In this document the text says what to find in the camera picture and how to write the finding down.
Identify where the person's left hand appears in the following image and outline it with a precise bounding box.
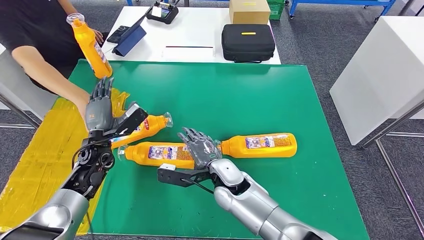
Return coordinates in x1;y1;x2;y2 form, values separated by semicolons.
92;29;105;45

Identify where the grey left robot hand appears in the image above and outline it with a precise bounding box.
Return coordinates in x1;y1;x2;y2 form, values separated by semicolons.
85;76;137;132

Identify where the person's right hand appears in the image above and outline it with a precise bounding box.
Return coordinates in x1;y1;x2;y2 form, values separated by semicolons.
74;94;91;130

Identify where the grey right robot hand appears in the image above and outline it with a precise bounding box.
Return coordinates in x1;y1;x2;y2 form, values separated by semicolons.
177;127;223;170

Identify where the orange bottle with clear cap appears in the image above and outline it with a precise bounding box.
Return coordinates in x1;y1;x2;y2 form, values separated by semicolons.
110;112;174;150
214;133;298;159
117;141;200;170
66;12;114;80

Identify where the black smartphone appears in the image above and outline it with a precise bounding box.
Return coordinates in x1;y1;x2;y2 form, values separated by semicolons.
106;25;131;45

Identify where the tablet in blue case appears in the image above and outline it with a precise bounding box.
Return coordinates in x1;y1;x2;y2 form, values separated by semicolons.
111;14;147;58

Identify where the green table mat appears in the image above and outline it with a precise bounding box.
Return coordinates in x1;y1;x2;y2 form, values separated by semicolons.
67;59;370;240

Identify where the white table with metal legs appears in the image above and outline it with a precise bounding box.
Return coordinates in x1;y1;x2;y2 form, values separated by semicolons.
330;15;424;233
0;43;59;130

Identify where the yellow tape patch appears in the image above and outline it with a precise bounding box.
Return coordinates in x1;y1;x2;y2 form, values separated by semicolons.
0;87;131;234

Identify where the person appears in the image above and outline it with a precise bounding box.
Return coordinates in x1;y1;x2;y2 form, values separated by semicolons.
0;0;110;95

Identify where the black handheld controller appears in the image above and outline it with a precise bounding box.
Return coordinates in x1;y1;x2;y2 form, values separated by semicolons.
145;1;180;25

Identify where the white rectangular desk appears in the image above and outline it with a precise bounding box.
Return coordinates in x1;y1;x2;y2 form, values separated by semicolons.
100;6;282;65

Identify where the black zip carrying case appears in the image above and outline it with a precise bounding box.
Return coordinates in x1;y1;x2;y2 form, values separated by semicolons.
221;23;276;64

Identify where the brown cardboard box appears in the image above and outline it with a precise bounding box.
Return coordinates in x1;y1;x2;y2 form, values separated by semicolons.
229;0;272;25

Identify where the green plastic crate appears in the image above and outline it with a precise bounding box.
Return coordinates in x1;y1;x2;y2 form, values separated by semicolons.
267;0;286;21

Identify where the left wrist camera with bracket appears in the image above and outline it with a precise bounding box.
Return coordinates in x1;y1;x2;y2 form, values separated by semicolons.
89;103;149;142

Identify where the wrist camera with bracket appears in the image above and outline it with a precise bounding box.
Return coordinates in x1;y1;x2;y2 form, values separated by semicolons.
156;163;213;188
89;103;149;142

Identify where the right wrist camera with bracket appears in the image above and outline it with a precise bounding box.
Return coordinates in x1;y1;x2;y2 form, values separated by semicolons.
156;163;213;188

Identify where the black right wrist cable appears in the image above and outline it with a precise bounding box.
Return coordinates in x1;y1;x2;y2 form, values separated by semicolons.
181;178;216;195

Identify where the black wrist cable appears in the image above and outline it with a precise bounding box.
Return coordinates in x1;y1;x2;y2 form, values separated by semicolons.
71;137;112;170
181;178;216;195

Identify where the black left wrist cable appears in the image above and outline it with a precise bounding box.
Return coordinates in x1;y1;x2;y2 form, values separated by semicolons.
71;137;112;170

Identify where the blue metal frame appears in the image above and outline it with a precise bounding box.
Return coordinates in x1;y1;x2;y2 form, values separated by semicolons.
288;0;397;19

